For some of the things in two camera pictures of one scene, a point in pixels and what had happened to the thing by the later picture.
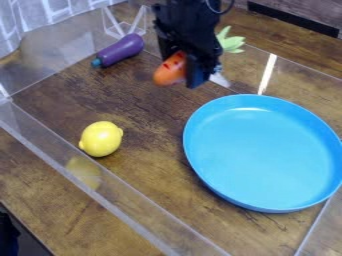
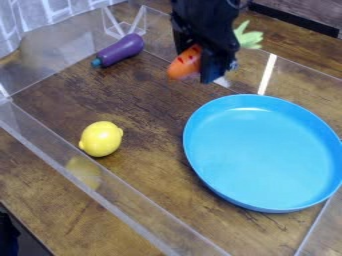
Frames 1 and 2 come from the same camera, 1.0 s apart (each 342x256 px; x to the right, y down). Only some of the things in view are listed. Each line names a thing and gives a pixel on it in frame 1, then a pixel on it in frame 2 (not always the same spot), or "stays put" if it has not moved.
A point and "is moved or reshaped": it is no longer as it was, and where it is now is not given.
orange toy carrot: x=170 y=73 is moved or reshaped
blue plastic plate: x=265 y=152 stays put
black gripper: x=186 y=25 to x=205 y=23
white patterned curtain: x=26 y=14 stays put
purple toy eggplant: x=121 y=52 stays put
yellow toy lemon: x=101 y=138 stays put
